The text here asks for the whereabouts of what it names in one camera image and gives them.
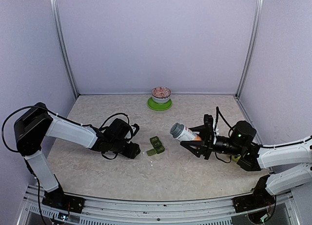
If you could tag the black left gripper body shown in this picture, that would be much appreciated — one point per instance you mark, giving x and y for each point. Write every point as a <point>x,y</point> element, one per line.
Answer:
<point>130,153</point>

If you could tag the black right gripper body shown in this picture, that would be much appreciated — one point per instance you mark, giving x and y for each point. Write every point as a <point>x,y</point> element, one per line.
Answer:
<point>208,138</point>

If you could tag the amber bottle grey cap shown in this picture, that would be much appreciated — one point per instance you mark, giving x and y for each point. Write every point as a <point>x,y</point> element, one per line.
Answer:
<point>182,133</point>

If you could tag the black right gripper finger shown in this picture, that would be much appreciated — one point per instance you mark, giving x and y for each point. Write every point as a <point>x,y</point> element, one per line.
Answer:
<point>197,148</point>
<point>199,130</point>

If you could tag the red patterned white bowl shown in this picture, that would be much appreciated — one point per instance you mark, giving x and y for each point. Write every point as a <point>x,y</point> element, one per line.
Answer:
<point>161,95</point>

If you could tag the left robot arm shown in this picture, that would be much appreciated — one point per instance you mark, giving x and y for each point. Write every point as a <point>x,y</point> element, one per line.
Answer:
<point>39,122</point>

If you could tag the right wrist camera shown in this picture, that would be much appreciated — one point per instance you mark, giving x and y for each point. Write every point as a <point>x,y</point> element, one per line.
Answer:
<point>210,125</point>

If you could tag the green pill organizer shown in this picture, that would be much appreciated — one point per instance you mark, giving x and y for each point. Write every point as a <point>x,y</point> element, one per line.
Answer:
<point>157,146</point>

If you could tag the green plate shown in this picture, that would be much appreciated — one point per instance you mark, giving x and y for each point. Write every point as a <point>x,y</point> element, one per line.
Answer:
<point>158,106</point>

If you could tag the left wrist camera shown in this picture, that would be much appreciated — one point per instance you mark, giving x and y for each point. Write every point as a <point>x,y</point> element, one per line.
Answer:
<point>135,129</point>

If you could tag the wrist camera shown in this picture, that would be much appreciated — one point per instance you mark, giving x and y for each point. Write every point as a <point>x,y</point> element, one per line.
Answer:
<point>210,125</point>
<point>135,129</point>

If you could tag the lime green bowl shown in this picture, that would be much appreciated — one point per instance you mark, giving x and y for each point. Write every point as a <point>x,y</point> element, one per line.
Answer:
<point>235,158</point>

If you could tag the left aluminium frame post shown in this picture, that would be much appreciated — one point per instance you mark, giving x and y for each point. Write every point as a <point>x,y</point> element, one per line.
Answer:
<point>63,50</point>

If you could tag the right aluminium frame post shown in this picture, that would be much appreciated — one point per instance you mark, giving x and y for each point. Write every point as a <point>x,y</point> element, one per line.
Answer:
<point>251,47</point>

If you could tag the front aluminium rail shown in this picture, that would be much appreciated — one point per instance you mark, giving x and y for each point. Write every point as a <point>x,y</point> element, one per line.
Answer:
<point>102,211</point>

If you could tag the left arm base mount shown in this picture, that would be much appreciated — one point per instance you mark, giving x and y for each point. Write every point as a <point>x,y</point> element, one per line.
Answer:
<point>64,202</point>

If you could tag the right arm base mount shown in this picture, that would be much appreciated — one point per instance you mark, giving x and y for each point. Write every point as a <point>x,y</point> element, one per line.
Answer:
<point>257,199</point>

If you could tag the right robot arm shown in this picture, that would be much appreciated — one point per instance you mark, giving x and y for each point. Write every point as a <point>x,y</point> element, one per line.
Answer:
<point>256,157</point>

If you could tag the aluminium frame post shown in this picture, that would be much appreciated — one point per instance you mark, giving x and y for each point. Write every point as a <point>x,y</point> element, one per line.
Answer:
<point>251,47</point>
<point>63,50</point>

